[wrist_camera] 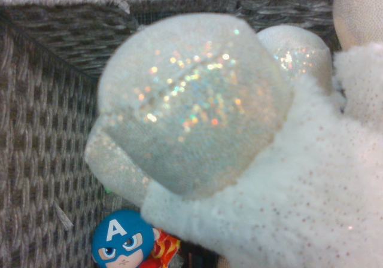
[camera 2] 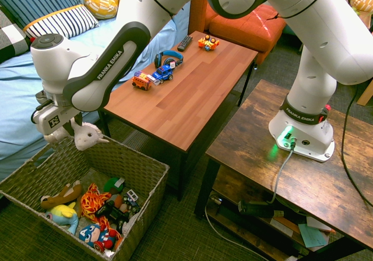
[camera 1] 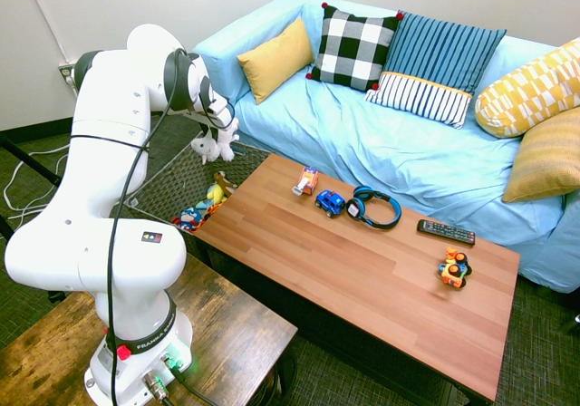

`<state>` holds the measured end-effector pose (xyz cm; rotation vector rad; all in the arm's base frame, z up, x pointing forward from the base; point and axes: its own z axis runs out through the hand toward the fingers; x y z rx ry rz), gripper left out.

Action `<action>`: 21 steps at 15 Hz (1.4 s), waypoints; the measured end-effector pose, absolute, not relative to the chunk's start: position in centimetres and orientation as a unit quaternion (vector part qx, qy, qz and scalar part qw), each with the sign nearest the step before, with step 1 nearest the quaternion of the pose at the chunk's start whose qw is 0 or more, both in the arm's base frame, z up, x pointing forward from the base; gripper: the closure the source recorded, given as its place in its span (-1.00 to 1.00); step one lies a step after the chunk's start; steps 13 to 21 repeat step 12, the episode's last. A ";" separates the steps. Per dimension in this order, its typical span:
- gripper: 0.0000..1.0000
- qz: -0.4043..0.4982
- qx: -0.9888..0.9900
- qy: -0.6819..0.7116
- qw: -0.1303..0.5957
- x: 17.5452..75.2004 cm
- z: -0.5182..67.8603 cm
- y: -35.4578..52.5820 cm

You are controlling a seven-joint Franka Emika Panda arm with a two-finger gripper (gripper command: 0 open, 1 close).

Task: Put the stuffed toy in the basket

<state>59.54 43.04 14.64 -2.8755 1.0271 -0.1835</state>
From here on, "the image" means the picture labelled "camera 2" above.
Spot orange armchair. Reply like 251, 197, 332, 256
188, 0, 219, 36

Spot orange flame plush toy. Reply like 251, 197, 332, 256
80, 183, 112, 230

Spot black thick cable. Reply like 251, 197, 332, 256
340, 84, 373, 208

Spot Captain America plush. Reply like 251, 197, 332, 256
78, 223, 122, 252

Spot blue toy truck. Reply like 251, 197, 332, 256
152, 64, 174, 84

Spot black power adapter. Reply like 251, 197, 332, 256
238, 200, 276, 218

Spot rustic brown wood table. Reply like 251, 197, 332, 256
193, 79, 373, 261

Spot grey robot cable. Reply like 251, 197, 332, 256
266, 140, 297, 205

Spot light wooden furniture piece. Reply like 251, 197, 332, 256
357, 79, 373, 107

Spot teal paper envelope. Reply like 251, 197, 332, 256
297, 223, 329, 248

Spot white floor cable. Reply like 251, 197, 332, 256
205, 205, 269, 261

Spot grey woven wicker basket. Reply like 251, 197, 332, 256
0, 135, 170, 261

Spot small white toy car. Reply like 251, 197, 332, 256
145, 73, 161, 86

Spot white navy striped pillow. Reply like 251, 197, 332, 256
23, 4, 100, 40

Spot black TV remote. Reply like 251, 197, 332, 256
177, 35, 193, 52

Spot orange tufted ottoman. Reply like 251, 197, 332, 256
209, 3, 288, 65

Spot blue black headphones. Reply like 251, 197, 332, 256
153, 50, 184, 69

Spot orange yellow toy robot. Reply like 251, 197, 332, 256
198, 34, 220, 52

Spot yellow blue plush toy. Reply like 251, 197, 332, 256
45, 202, 80, 235

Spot green round plush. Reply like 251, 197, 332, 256
103, 177, 125, 195

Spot teal blue sofa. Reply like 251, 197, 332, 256
281, 23, 305, 55

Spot black white checked pillow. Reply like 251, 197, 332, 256
0, 9, 33, 64

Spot brown dog plush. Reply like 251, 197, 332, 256
40, 180, 84, 211

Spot orange toy bus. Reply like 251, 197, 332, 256
131, 70, 153, 91

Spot reddish wood coffee table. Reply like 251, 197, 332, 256
97, 30, 259, 202

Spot black game controller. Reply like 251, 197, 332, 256
94, 200, 131, 230

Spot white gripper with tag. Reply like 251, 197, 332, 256
31, 102, 84, 137

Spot white stuffed unicorn toy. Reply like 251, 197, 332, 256
43, 122, 110, 151

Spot dark toy monster truck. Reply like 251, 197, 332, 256
121, 189, 141, 215

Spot bed with light blue sheet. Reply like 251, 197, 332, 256
0, 0, 192, 183

